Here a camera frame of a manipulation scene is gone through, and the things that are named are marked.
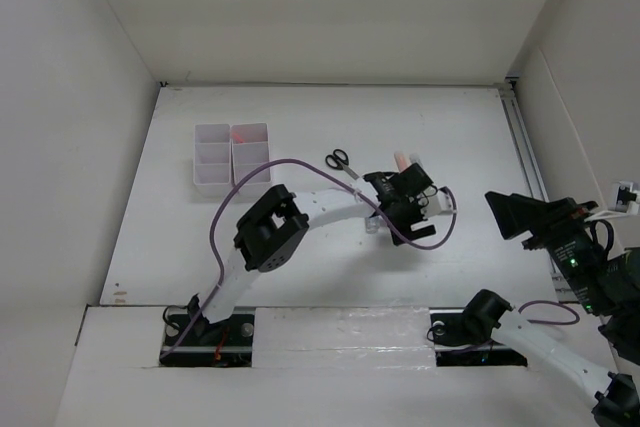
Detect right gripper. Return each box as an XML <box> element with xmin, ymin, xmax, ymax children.
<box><xmin>484</xmin><ymin>187</ymin><xmax>612</xmax><ymax>312</ymax></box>

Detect red highlighter pen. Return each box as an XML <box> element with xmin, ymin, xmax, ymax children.
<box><xmin>231</xmin><ymin>132</ymin><xmax>246</xmax><ymax>143</ymax></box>

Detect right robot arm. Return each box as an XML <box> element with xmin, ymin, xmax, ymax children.
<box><xmin>460</xmin><ymin>188</ymin><xmax>639</xmax><ymax>426</ymax></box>

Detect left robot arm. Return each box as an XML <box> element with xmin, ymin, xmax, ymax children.
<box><xmin>182</xmin><ymin>164</ymin><xmax>455</xmax><ymax>345</ymax></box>

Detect clear glue bottle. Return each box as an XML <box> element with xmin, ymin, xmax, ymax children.
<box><xmin>364</xmin><ymin>216</ymin><xmax>381</xmax><ymax>234</ymax></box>

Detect green highlighter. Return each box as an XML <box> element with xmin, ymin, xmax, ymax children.
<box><xmin>409</xmin><ymin>153</ymin><xmax>423</xmax><ymax>167</ymax></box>

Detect orange highlighter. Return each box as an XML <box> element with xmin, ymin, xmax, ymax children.
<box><xmin>394</xmin><ymin>151</ymin><xmax>410</xmax><ymax>172</ymax></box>

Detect white right organizer bin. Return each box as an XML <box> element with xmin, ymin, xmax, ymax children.
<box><xmin>231</xmin><ymin>123</ymin><xmax>272</xmax><ymax>198</ymax></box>

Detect white organizer bin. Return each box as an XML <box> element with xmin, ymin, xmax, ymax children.
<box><xmin>193</xmin><ymin>124</ymin><xmax>233</xmax><ymax>198</ymax></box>
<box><xmin>231</xmin><ymin>123</ymin><xmax>272</xmax><ymax>198</ymax></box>

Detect white left organizer bin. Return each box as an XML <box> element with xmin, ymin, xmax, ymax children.
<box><xmin>193</xmin><ymin>124</ymin><xmax>233</xmax><ymax>198</ymax></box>

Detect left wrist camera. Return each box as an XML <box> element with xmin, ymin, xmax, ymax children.
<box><xmin>426</xmin><ymin>188</ymin><xmax>457</xmax><ymax>218</ymax></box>

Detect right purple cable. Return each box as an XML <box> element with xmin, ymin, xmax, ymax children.
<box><xmin>517</xmin><ymin>300</ymin><xmax>582</xmax><ymax>325</ymax></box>

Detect purple cable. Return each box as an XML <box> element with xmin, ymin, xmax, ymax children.
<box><xmin>517</xmin><ymin>300</ymin><xmax>582</xmax><ymax>325</ymax></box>
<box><xmin>159</xmin><ymin>159</ymin><xmax>457</xmax><ymax>361</ymax></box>

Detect black handled scissors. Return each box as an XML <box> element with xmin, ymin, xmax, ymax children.
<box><xmin>325</xmin><ymin>148</ymin><xmax>360</xmax><ymax>180</ymax></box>

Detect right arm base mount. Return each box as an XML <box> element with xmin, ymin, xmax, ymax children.
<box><xmin>426</xmin><ymin>309</ymin><xmax>528</xmax><ymax>367</ymax></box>

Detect aluminium side rail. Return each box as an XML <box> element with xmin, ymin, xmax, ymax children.
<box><xmin>492</xmin><ymin>80</ymin><xmax>577</xmax><ymax>304</ymax></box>

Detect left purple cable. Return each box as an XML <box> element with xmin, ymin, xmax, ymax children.
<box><xmin>159</xmin><ymin>159</ymin><xmax>457</xmax><ymax>361</ymax></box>

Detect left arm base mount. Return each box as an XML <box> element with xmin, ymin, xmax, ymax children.
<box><xmin>159</xmin><ymin>306</ymin><xmax>256</xmax><ymax>368</ymax></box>

